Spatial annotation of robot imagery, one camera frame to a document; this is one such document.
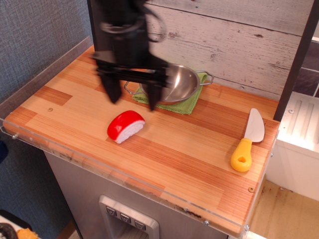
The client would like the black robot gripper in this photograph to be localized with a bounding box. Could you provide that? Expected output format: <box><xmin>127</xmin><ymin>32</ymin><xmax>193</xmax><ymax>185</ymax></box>
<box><xmin>93</xmin><ymin>23</ymin><xmax>168</xmax><ymax>111</ymax></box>

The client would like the red white toy sushi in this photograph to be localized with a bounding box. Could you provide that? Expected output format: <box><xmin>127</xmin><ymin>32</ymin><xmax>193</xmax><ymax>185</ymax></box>
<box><xmin>107</xmin><ymin>110</ymin><xmax>146</xmax><ymax>144</ymax></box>

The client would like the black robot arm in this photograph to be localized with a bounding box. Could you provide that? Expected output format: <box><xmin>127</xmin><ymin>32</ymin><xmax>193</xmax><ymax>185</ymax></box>
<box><xmin>88</xmin><ymin>0</ymin><xmax>168</xmax><ymax>110</ymax></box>

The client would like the small steel pot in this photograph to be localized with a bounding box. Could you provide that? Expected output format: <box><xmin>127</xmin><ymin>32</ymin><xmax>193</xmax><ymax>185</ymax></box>
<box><xmin>124</xmin><ymin>63</ymin><xmax>214</xmax><ymax>106</ymax></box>

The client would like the green folded cloth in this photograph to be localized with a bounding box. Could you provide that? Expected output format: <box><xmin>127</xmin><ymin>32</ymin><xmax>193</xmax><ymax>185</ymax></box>
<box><xmin>133</xmin><ymin>86</ymin><xmax>203</xmax><ymax>115</ymax></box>

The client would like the grey toy fridge cabinet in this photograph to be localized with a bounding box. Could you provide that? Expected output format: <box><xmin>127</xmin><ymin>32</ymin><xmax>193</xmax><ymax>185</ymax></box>
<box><xmin>45</xmin><ymin>153</ymin><xmax>228</xmax><ymax>239</ymax></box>

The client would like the clear acrylic edge guard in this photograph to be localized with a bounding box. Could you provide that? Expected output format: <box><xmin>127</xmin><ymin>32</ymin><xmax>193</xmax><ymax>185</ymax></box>
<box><xmin>0</xmin><ymin>119</ymin><xmax>249</xmax><ymax>239</ymax></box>

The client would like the white toy sink unit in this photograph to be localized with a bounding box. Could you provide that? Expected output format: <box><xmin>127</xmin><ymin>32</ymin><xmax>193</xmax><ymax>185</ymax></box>
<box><xmin>265</xmin><ymin>36</ymin><xmax>319</xmax><ymax>202</ymax></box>

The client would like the dark left post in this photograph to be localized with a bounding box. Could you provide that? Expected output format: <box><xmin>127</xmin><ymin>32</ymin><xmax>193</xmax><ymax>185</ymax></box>
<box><xmin>87</xmin><ymin>0</ymin><xmax>115</xmax><ymax>70</ymax></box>

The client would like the dark post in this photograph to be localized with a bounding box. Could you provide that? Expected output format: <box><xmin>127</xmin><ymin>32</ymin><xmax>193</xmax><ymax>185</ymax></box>
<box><xmin>273</xmin><ymin>0</ymin><xmax>319</xmax><ymax>121</ymax></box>
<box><xmin>87</xmin><ymin>0</ymin><xmax>115</xmax><ymax>70</ymax></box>

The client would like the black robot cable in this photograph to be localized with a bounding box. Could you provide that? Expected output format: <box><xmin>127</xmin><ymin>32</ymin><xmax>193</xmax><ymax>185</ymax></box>
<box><xmin>142</xmin><ymin>2</ymin><xmax>166</xmax><ymax>43</ymax></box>

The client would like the yellow handled toy knife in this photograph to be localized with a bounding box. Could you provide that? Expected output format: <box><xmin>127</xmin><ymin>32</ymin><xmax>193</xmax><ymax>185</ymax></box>
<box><xmin>230</xmin><ymin>108</ymin><xmax>265</xmax><ymax>172</ymax></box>

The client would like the dark right post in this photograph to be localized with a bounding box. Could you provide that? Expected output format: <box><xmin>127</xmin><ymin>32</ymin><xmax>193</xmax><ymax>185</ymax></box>
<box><xmin>273</xmin><ymin>0</ymin><xmax>319</xmax><ymax>121</ymax></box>

